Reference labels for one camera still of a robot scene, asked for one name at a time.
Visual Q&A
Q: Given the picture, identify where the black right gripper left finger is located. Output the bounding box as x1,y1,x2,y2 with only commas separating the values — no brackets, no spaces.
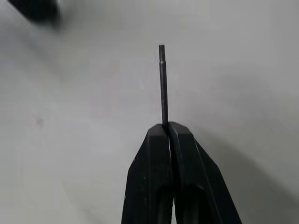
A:
121,124,175,224

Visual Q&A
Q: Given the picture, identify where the black electric screwdriver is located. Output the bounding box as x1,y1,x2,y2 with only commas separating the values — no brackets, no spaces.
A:
6,0,62,30

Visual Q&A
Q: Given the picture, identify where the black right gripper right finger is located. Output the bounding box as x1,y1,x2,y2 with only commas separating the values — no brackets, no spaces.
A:
168,121,243,224

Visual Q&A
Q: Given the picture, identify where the dark metal screwdriver bit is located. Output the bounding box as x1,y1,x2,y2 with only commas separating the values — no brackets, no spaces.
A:
158,44,169,128

